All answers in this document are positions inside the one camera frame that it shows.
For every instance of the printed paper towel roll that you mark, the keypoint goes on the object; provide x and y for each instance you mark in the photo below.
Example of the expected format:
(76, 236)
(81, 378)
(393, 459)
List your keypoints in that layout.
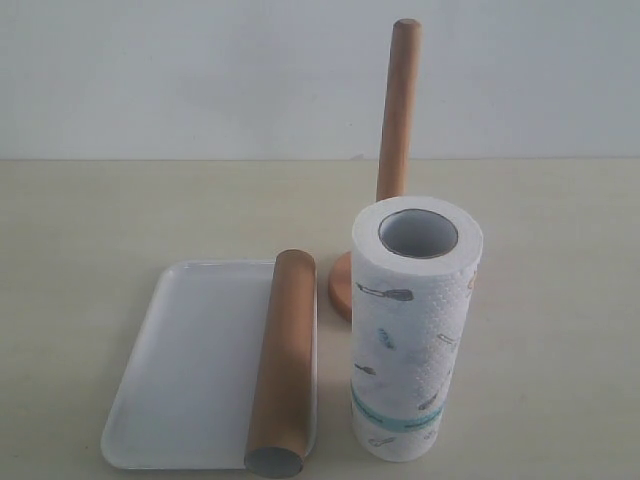
(414, 264)

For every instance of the brown cardboard tube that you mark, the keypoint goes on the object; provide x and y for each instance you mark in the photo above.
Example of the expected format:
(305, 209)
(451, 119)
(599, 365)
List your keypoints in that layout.
(281, 421)

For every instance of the wooden paper towel holder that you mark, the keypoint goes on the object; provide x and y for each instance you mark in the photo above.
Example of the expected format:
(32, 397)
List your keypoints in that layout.
(402, 74)

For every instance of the white rectangular tray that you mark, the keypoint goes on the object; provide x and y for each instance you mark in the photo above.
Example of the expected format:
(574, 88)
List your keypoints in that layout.
(186, 397)

